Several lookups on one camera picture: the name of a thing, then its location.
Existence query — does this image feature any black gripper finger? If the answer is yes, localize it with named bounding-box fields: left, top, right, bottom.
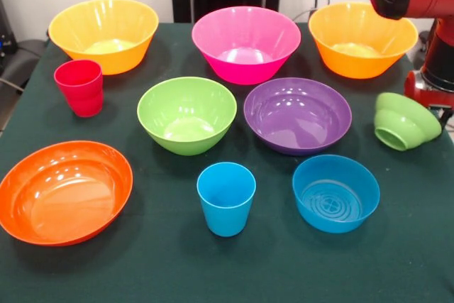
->
left=438, top=106, right=454, bottom=130

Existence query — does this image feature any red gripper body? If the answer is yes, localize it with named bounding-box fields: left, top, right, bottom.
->
left=405, top=68, right=454, bottom=108

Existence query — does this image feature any small green bowl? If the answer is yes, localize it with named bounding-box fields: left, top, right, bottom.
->
left=375, top=92, right=443, bottom=152

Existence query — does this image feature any yellow-orange large bowl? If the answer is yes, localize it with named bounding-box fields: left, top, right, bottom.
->
left=308, top=1, right=419, bottom=79
left=48, top=0, right=160, bottom=76

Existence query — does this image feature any purple bowl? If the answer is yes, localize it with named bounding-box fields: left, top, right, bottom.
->
left=243, top=77, right=353, bottom=157

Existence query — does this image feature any blue bowl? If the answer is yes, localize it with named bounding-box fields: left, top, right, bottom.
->
left=292, top=154, right=381, bottom=235

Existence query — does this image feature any pink large bowl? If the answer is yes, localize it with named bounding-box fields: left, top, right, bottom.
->
left=191, top=6, right=302, bottom=86

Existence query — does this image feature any blue cup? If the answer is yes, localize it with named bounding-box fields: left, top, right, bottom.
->
left=196, top=162, right=257, bottom=238

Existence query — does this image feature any large green bowl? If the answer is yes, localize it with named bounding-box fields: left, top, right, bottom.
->
left=136, top=76, right=238, bottom=157

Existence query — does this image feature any dark green tablecloth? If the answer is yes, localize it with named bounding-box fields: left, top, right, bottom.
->
left=0, top=22, right=454, bottom=303

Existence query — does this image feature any red cup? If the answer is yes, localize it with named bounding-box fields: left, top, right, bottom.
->
left=53, top=59, right=104, bottom=119

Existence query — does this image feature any orange shallow bowl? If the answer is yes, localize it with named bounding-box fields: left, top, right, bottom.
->
left=0, top=140, right=134, bottom=247

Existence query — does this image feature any grey office chair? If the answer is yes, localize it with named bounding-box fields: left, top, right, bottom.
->
left=0, top=39, right=49, bottom=92

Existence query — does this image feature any black computer equipment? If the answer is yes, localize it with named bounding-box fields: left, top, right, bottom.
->
left=0, top=0, right=18, bottom=57

